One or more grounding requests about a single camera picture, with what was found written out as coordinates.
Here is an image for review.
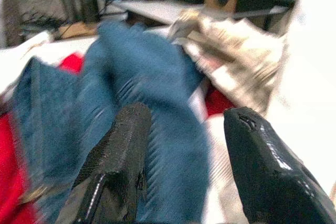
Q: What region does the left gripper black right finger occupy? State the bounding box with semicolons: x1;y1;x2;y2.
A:
223;106;336;224

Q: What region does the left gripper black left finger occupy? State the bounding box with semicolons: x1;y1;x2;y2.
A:
56;102;153;224

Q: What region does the teal garment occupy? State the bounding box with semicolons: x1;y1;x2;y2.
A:
13;20;211;224

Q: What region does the white garment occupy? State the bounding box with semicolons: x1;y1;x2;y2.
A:
204;0;336;224

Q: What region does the red garment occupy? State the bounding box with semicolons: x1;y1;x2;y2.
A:
0;52;236;224

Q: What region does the beige garment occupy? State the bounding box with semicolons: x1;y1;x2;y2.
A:
167;8;287;114

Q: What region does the grey table black frame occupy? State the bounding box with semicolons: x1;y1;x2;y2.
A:
112;0;289;25

